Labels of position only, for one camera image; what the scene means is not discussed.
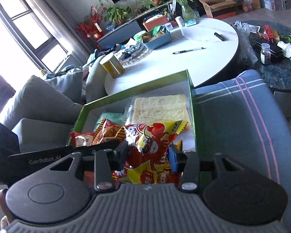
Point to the white round coffee table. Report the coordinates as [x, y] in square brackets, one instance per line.
[204, 50]

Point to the red flower decoration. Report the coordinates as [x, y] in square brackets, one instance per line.
[90, 26]

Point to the person's left hand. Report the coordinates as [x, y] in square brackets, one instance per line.
[4, 222]

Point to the glass jar with lid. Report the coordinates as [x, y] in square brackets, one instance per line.
[265, 54]

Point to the black pen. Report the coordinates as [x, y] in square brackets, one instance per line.
[186, 51]

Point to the orange red box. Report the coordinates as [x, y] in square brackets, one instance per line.
[150, 25]

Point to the open cardboard box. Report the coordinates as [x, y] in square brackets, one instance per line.
[219, 9]

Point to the green cardboard box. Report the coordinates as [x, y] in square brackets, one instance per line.
[178, 83]

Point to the brown snack bag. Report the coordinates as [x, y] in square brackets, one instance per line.
[107, 131]

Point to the yellow can with white lid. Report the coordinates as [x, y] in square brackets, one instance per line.
[112, 66]

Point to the grey sofa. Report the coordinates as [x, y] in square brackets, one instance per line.
[43, 113]

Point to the light green snack bag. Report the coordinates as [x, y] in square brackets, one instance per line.
[116, 118]

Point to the clear storage bin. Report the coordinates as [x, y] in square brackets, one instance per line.
[273, 5]

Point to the yellow cracker sandwich pack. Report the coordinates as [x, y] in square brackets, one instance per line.
[156, 109]

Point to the light blue tray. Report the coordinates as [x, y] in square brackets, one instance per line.
[152, 42]

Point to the dark round marble table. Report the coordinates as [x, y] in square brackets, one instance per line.
[276, 74]

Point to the red yellow crayfish snack bag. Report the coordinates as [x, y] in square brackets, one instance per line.
[148, 143]

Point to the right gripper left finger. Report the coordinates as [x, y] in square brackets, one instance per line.
[105, 162]

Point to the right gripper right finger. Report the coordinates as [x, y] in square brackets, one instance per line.
[186, 164]

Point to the large red snack bag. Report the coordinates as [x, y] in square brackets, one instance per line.
[82, 139]

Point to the black marker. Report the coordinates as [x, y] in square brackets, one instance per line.
[219, 36]

